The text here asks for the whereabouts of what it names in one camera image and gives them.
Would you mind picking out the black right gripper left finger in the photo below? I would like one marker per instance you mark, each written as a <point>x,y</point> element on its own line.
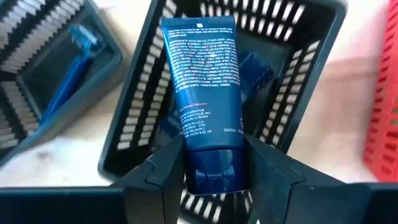
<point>155,186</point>

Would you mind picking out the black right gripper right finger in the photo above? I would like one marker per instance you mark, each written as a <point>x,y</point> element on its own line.
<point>267,186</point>

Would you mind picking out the dark blue toiletry tube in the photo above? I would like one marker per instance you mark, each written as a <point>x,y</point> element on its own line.
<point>205,93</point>

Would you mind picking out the blue disposable razor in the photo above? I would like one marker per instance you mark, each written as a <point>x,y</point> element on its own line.
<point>66,87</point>

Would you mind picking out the red plastic basket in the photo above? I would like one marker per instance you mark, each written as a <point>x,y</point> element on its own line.
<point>384,124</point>

